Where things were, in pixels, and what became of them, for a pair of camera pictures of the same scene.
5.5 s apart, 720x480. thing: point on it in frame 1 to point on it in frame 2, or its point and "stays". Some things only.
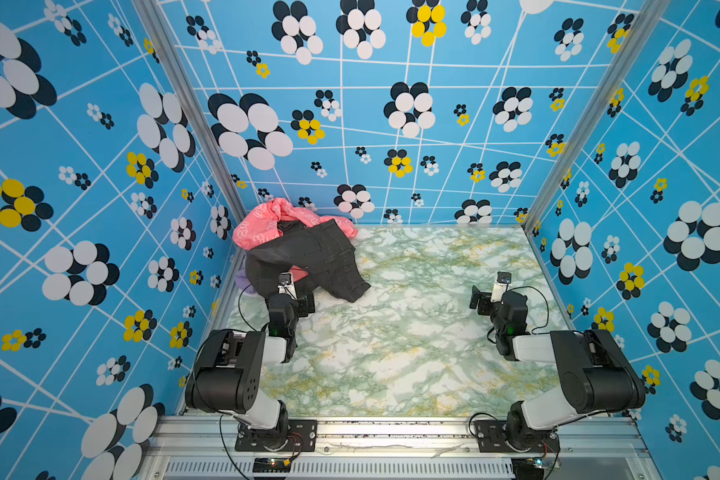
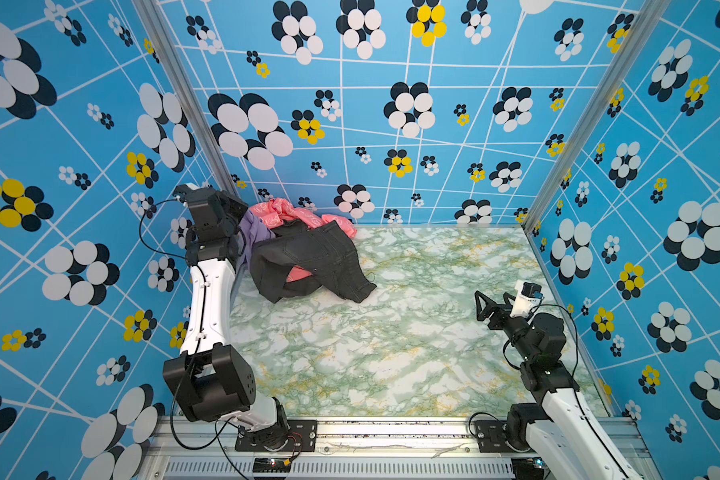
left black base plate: x=302 y=437 stays
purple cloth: x=242 y=281 to x=254 y=231
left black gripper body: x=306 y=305 to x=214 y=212
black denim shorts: x=321 y=250 stays
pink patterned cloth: x=261 y=227 stays
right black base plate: x=493 y=437 stays
